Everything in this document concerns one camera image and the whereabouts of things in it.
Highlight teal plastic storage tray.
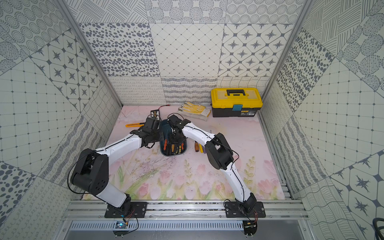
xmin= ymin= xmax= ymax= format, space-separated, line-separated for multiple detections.
xmin=159 ymin=120 xmax=188 ymax=157

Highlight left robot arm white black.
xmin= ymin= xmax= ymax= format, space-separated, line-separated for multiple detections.
xmin=69 ymin=117 xmax=163 ymax=212

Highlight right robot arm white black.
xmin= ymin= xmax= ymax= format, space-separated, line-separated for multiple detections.
xmin=167 ymin=115 xmax=257 ymax=212

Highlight orange utility knife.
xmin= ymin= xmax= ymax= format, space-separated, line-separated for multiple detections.
xmin=125 ymin=123 xmax=145 ymax=128

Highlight yellow work gloves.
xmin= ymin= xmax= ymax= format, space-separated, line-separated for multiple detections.
xmin=178 ymin=102 xmax=211 ymax=121

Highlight yellow black toolbox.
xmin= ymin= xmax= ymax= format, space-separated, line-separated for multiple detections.
xmin=211 ymin=88 xmax=263 ymax=118

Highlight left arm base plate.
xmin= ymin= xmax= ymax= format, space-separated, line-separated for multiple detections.
xmin=104 ymin=202 xmax=148 ymax=219

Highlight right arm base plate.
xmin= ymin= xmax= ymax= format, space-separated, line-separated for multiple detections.
xmin=224 ymin=200 xmax=266 ymax=219

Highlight aluminium rail frame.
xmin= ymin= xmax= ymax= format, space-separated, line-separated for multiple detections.
xmin=63 ymin=200 xmax=309 ymax=221

